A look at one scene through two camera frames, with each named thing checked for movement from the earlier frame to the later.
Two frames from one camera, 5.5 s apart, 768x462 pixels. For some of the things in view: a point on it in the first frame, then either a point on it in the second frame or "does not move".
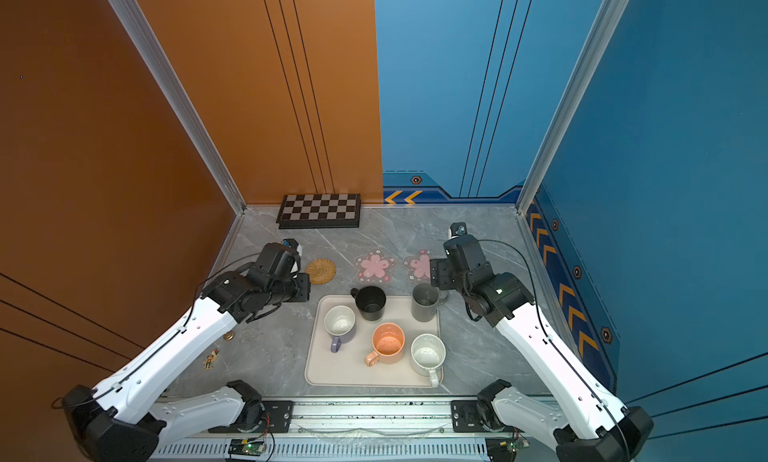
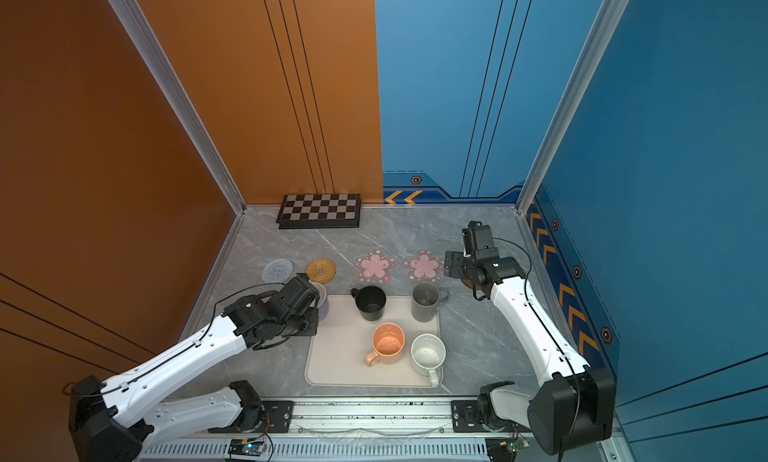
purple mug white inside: (339, 321) to (323, 306)
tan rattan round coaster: (321, 271) does not move
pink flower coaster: (418, 266) does not move
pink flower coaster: (375, 267) does not move
